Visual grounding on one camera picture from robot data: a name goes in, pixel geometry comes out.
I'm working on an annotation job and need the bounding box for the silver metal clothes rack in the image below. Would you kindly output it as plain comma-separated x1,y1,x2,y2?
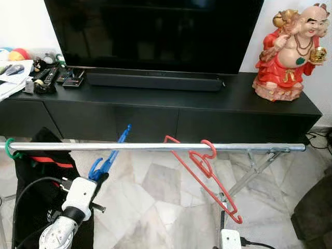
8,141,308,231

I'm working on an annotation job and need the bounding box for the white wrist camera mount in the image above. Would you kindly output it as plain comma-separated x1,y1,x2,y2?
219,228,243,249
60,176,99,221

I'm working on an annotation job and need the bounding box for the white paper sheet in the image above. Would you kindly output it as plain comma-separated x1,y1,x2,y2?
0,58,34,102

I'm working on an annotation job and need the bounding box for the red plastic hanger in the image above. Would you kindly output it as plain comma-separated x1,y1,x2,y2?
163,135,243,225

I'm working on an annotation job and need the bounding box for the dark brown fabric sofa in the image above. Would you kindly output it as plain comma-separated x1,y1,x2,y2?
290,174,332,249

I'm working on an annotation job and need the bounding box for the black shirt with red collar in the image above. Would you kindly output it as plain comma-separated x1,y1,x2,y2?
13,127,96,249

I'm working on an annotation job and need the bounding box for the green plastic hanger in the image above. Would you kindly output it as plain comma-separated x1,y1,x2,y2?
4,137,21,160

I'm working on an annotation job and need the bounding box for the black soundbar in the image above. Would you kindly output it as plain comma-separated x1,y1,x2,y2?
86,72,225,92

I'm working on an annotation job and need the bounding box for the black TV cabinet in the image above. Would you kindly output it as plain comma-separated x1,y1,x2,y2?
0,70,323,143

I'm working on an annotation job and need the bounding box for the orange ball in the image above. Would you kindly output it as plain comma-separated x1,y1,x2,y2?
8,48,31,62

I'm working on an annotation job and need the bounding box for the black plush toy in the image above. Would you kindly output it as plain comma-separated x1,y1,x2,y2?
32,57,50,73

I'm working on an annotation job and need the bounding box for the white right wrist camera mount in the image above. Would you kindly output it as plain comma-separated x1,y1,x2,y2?
219,228,243,249

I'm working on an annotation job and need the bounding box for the tape roll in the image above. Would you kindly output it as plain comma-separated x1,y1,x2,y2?
32,79,57,95

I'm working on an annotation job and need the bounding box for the blue plastic hanger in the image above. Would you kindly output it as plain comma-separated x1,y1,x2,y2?
88,123,133,182

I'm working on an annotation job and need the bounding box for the red laughing Buddha statue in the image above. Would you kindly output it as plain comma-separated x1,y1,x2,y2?
253,3,331,102

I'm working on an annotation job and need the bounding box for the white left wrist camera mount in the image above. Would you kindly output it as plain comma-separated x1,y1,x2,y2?
60,176,99,221

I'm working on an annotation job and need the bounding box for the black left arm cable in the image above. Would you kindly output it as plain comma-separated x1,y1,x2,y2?
11,176,68,249

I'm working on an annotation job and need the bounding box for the black flat television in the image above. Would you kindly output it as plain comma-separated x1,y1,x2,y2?
44,0,265,74

